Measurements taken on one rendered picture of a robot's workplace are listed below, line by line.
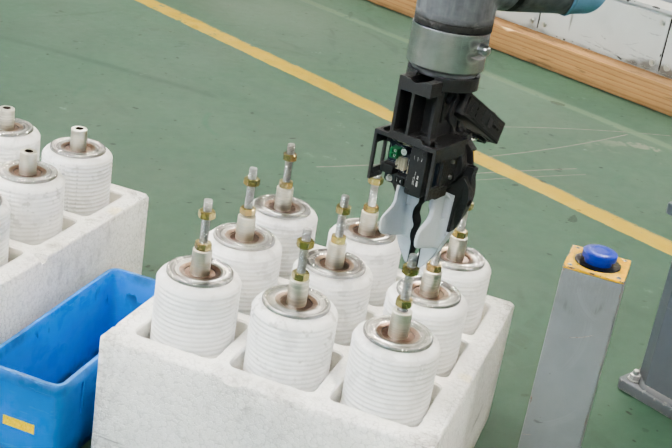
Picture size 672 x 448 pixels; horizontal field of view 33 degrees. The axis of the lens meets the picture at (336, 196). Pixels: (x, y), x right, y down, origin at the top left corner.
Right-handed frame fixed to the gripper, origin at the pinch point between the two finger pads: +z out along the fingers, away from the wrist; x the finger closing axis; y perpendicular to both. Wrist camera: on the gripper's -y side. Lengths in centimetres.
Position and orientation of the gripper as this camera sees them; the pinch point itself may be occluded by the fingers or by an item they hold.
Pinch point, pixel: (419, 250)
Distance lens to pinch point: 119.1
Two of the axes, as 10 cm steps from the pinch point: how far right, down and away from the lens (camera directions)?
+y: -5.8, 2.2, -7.8
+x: 8.0, 3.3, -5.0
